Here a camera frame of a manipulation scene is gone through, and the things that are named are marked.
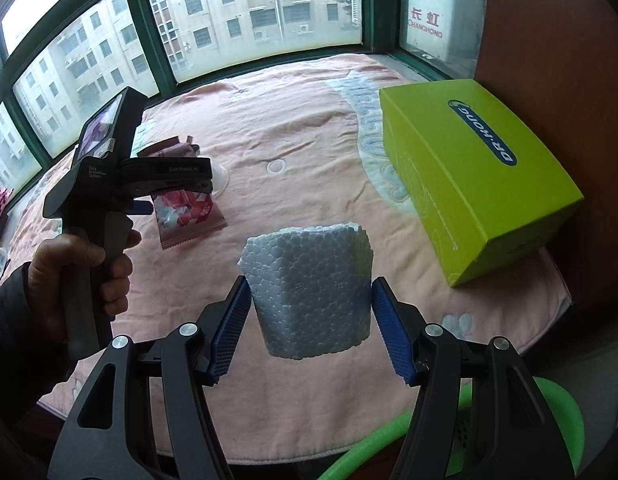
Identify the apartment building outside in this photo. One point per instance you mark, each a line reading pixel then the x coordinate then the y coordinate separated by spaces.
pixel 239 0

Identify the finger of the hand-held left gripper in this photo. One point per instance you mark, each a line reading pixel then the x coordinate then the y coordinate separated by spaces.
pixel 141 206

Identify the person's left forearm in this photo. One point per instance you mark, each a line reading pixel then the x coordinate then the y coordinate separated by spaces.
pixel 19 355

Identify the green cardboard box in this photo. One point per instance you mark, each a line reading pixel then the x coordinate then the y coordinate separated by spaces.
pixel 464 175

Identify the person's left hand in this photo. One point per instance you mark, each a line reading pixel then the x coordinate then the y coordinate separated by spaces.
pixel 54 280

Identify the brown wooden cabinet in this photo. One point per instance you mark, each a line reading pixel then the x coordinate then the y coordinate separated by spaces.
pixel 564 60

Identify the clear plastic cup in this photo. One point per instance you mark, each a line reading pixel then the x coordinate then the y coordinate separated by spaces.
pixel 220 177

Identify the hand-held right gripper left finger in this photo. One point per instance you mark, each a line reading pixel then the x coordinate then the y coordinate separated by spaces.
pixel 231 325

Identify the white foam block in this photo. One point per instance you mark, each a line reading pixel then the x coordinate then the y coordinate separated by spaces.
pixel 309 290

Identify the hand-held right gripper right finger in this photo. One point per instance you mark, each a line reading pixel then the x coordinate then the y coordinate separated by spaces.
pixel 396 330

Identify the red snack packet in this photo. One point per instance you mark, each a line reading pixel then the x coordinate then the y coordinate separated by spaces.
pixel 189 215

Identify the green window frame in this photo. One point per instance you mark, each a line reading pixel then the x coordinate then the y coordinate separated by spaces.
pixel 149 35

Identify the green plastic basket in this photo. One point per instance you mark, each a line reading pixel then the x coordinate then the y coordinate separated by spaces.
pixel 559 410

